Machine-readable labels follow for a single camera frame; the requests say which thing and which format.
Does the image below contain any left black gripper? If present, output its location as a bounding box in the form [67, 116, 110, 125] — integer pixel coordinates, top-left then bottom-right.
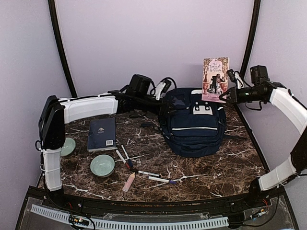
[136, 94, 178, 117]

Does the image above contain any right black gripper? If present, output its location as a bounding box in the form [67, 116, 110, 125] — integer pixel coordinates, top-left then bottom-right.
[220, 86, 264, 104]

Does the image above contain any pink Shakespeare story book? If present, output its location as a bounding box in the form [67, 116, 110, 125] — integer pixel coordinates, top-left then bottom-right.
[202, 57, 229, 103]

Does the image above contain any navy blue student backpack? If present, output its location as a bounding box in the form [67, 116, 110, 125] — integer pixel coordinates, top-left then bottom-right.
[158, 88, 226, 158]

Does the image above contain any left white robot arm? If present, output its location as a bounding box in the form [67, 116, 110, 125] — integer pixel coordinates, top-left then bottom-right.
[38, 74, 175, 209]

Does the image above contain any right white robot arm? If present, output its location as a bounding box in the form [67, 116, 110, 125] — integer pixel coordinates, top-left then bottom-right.
[220, 65, 307, 208]

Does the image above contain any dark blue hardcover book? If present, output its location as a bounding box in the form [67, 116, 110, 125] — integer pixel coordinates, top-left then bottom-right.
[87, 117, 117, 152]

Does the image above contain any blue capped white marker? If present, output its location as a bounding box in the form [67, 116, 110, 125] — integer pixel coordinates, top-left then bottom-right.
[121, 145, 133, 168]

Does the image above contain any red capped white marker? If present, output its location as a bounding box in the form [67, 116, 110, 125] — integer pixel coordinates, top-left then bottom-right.
[116, 149, 130, 169]

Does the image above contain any black capped white marker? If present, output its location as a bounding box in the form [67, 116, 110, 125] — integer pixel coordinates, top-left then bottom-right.
[130, 168, 161, 178]

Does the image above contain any purple capped white marker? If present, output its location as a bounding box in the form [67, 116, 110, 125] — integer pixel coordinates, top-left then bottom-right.
[148, 176, 176, 184]

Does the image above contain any near celadon green bowl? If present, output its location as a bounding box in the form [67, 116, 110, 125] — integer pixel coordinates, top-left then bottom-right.
[90, 154, 115, 178]

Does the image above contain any celadon green bowl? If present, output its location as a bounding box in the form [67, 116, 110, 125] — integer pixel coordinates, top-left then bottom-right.
[60, 138, 76, 157]
[90, 154, 115, 178]

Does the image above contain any pink pencil-shaped eraser tube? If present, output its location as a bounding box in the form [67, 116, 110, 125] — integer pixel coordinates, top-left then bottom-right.
[122, 172, 135, 192]

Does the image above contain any far celadon green bowl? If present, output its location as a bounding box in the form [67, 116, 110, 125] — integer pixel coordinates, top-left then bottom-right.
[60, 138, 76, 157]

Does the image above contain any small green circuit board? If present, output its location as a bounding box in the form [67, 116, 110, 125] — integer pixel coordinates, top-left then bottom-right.
[69, 215, 90, 226]

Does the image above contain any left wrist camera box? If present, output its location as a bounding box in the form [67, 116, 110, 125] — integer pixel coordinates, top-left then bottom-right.
[129, 74, 152, 96]

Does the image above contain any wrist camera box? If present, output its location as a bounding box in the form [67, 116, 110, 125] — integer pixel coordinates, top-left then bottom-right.
[129, 74, 152, 96]
[250, 65, 270, 86]

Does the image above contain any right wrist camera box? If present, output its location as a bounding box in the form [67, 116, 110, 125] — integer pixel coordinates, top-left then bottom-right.
[250, 65, 270, 86]

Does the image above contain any right black frame post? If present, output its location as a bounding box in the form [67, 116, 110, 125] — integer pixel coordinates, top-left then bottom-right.
[240, 0, 261, 79]

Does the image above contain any black frame post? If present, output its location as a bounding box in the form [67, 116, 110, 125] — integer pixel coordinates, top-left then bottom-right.
[240, 0, 261, 79]
[47, 0, 77, 98]

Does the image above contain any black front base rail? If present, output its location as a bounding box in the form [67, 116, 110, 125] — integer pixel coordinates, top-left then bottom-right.
[24, 185, 288, 216]

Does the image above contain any white slotted cable duct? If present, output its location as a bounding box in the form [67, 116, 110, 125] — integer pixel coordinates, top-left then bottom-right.
[30, 204, 229, 230]

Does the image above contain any left black frame post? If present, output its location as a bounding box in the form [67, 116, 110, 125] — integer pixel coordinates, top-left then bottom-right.
[47, 0, 77, 98]

